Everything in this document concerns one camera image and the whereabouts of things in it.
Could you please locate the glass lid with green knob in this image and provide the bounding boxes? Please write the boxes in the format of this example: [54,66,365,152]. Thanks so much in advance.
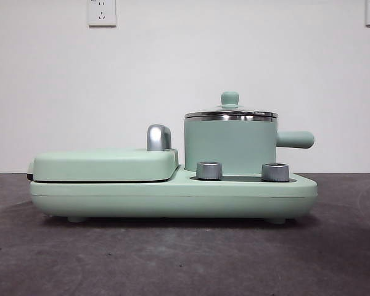
[184,91,278,120]

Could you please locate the silver control knob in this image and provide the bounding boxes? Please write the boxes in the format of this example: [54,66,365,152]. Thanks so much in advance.
[195,160,223,180]
[261,162,290,182]

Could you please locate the mint green breakfast machine base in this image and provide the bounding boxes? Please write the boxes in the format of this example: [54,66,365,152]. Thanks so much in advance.
[29,164,318,223]

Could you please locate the mint green griddle cover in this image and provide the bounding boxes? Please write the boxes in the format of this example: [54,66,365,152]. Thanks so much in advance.
[27,147,179,183]

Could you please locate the silver griddle cover handle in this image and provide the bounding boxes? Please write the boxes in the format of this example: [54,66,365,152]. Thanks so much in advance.
[146,123,173,152]

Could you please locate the mint green pot with handle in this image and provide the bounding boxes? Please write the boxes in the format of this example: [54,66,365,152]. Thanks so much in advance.
[183,115,315,173]

